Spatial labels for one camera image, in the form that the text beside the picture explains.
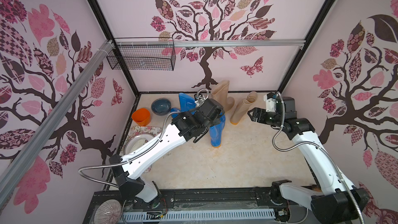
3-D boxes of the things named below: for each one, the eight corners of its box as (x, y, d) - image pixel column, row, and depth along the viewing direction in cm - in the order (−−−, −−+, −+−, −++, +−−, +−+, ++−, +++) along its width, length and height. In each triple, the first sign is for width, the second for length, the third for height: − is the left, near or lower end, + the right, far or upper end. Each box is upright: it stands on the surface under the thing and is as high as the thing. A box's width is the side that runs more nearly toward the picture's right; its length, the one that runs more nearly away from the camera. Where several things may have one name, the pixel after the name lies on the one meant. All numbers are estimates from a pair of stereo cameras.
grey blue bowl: (152, 115, 110) (149, 108, 104) (155, 104, 117) (153, 97, 111) (170, 115, 110) (168, 108, 104) (172, 104, 117) (170, 97, 111)
